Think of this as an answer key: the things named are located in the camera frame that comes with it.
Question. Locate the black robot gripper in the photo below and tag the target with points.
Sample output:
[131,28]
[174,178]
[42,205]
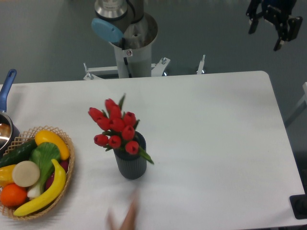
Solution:
[277,12]

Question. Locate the red tulip bouquet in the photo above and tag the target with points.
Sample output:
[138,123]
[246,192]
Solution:
[119,131]

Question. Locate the dark grey ribbed vase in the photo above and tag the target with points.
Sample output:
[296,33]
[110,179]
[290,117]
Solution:
[130,166]

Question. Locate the blurred human hand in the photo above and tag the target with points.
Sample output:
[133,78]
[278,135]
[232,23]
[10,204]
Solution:
[130,220]

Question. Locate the black device at table edge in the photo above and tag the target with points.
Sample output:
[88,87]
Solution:
[299,206]

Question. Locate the purple red vegetable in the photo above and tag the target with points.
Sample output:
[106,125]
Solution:
[65,166]

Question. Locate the green bok choy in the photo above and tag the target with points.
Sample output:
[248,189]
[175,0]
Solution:
[42,156]

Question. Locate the yellow banana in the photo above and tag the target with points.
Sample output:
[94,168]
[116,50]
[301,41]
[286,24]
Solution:
[48,196]

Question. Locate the woven wicker basket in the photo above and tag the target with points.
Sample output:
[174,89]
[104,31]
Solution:
[28,136]

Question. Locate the green cucumber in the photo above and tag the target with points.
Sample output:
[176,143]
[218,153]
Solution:
[18,154]

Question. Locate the beige round disc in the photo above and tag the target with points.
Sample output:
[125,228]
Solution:
[25,173]

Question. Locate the yellow pepper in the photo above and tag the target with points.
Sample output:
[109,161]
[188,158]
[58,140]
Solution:
[6,175]

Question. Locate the orange fruit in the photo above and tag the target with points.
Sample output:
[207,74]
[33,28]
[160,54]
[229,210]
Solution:
[13,195]

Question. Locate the white frame at right edge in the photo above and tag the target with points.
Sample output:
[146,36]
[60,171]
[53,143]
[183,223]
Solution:
[298,109]

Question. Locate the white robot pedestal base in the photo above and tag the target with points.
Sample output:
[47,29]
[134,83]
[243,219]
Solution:
[130,64]

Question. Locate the blue handled saucepan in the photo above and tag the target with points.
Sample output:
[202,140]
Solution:
[8,131]

